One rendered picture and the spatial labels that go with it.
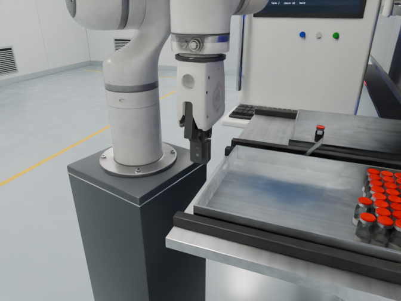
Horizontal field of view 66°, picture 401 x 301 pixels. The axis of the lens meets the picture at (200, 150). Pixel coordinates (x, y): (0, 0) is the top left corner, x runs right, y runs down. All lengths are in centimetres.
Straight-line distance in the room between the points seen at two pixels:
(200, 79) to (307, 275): 30
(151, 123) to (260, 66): 77
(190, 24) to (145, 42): 27
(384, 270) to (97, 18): 61
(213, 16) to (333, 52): 95
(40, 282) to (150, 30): 140
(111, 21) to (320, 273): 55
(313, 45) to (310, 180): 76
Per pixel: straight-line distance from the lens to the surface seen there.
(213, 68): 45
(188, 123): 45
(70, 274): 178
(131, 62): 67
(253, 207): 57
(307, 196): 62
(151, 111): 70
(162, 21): 68
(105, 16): 64
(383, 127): 105
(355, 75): 136
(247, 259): 47
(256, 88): 140
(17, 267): 193
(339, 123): 103
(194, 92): 43
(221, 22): 44
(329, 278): 48
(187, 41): 44
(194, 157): 51
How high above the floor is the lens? 121
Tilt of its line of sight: 25 degrees down
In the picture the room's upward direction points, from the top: straight up
